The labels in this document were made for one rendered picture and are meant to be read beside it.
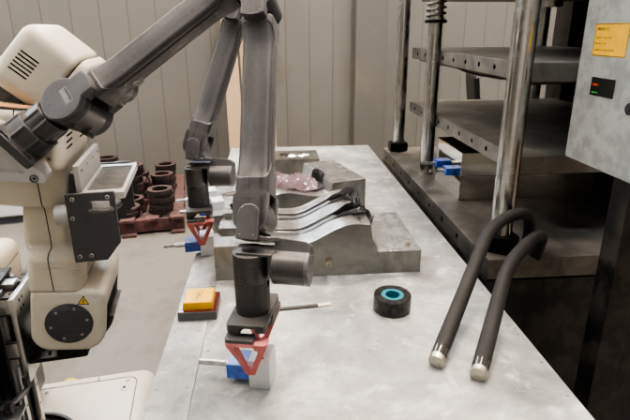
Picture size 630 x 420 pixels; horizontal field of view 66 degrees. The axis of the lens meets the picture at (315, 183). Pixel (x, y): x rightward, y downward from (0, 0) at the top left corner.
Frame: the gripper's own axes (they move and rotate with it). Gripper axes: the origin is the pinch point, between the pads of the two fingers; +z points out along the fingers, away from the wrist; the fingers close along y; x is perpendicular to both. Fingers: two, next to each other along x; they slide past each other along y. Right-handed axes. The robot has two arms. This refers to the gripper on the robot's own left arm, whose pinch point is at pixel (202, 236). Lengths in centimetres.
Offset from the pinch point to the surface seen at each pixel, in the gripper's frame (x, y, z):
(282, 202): -24.8, 15.0, -2.0
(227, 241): -6.0, -14.9, -4.3
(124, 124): 61, 328, 23
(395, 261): -46, -24, 2
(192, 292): 2.7, -28.0, 1.1
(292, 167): -38, 64, 1
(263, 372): -8, -57, 2
